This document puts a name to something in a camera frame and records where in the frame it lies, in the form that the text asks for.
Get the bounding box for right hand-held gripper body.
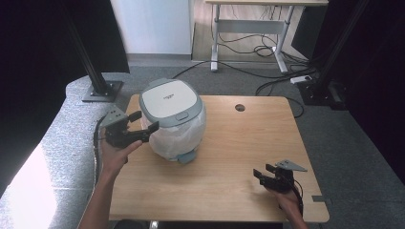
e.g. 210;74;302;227
269;159;309;194

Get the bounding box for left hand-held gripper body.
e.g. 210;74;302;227
99;105;141;149

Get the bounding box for white and grey trash can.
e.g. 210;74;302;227
138;77;208;165

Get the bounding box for person's right hand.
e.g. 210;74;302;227
266;186;304;219

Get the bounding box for person's left hand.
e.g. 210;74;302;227
99;138;143;180

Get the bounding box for clear plastic trash bag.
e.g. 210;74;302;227
139;106;208;160

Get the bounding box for black metal stand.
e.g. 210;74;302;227
61;0;124;103
297;0;372;111

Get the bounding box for white panel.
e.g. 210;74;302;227
109;0;195;55

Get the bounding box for white power strip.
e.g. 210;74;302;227
289;74;313;86

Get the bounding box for black curtain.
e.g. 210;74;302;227
313;0;405;185
0;0;131;198

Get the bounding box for black box under desk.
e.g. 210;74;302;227
290;5;321;61

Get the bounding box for right hand-held gripper black cable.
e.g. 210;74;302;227
290;179;306;218

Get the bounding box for hand-held gripper black cable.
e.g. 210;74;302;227
290;179;306;218
93;115;108;189

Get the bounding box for left hand-held gripper black cable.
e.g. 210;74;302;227
93;115;108;189

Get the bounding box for long black floor cable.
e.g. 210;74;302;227
171;59;292;80

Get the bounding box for tangled black floor cables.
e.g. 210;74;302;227
218;31;311;66

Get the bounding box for white frame desk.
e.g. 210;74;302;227
203;0;330;74

